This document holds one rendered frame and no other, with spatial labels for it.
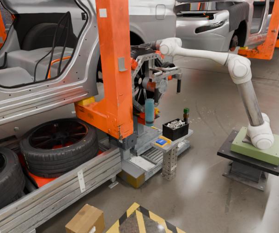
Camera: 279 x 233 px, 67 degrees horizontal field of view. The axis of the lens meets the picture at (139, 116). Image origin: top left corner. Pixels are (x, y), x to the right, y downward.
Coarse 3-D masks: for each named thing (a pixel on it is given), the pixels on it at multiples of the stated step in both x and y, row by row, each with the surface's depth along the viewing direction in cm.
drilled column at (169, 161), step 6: (174, 150) 193; (168, 156) 195; (174, 156) 196; (168, 162) 198; (174, 162) 200; (168, 168) 201; (174, 168) 204; (162, 174) 210; (168, 174) 206; (174, 174) 207
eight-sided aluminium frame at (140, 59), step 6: (150, 54) 198; (156, 54) 198; (138, 60) 189; (144, 60) 188; (156, 60) 208; (162, 60) 207; (138, 66) 185; (132, 72) 188; (132, 78) 184; (132, 84) 186; (132, 90) 189; (132, 96) 191; (162, 96) 225; (138, 108) 202; (144, 108) 208
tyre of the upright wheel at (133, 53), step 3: (132, 45) 210; (132, 51) 191; (135, 51) 190; (138, 51) 192; (141, 51) 195; (144, 51) 197; (147, 51) 200; (150, 51) 203; (153, 51) 207; (132, 54) 189; (135, 54) 190; (138, 54) 193; (141, 54) 196; (144, 54) 198; (132, 57) 189; (135, 57) 191; (135, 60) 193; (159, 66) 220; (153, 99) 229; (135, 108) 212; (135, 111) 213; (138, 111) 216
